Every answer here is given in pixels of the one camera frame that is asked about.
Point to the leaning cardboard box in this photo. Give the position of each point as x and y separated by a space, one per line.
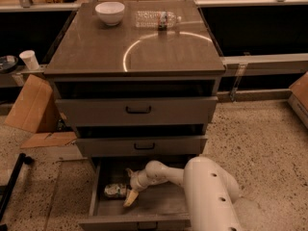
34 110

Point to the white ceramic bowl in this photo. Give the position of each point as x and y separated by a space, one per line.
110 13

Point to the grey drawer cabinet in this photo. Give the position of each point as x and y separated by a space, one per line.
94 61

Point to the dark round lid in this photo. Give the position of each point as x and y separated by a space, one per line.
8 64

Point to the top grey drawer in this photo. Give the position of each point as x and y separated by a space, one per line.
138 111

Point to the metal shelf rail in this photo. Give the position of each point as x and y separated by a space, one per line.
265 64

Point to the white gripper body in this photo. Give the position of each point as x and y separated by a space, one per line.
137 181

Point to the flat cardboard piece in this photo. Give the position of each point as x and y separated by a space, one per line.
49 139

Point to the cardboard box at right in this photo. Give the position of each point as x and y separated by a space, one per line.
298 99

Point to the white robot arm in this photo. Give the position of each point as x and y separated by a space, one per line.
210 192

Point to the black metal stand leg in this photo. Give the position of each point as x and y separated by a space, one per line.
6 191

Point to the bottom grey drawer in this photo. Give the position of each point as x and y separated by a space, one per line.
158 208

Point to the white paper cup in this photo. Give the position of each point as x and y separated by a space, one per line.
29 58

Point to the middle grey drawer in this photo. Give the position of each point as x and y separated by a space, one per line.
117 147

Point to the grey drawer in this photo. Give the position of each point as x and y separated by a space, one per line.
117 147
158 208
138 111

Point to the clear plastic water bottle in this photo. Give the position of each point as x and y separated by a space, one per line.
158 20

